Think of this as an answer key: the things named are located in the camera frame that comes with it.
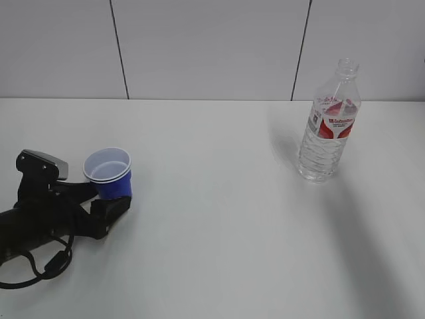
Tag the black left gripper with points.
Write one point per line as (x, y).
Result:
(46, 211)

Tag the blue paper cup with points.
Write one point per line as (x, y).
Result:
(109, 170)

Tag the clear Wahaha water bottle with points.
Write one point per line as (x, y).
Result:
(334, 109)

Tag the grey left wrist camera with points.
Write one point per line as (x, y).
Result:
(41, 166)

